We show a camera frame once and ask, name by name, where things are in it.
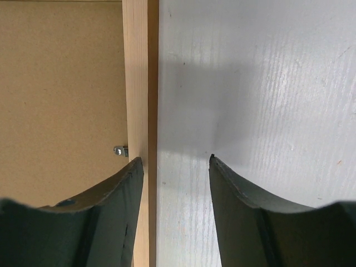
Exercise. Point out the wooden picture frame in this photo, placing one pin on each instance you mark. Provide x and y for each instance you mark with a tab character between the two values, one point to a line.
141	45

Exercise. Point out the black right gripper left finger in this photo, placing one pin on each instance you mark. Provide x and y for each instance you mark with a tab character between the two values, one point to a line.
94	228

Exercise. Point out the brown backing board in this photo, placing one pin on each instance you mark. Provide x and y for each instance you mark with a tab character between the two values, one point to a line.
63	97

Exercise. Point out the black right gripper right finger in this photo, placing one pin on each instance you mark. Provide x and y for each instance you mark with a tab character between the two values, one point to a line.
257	228

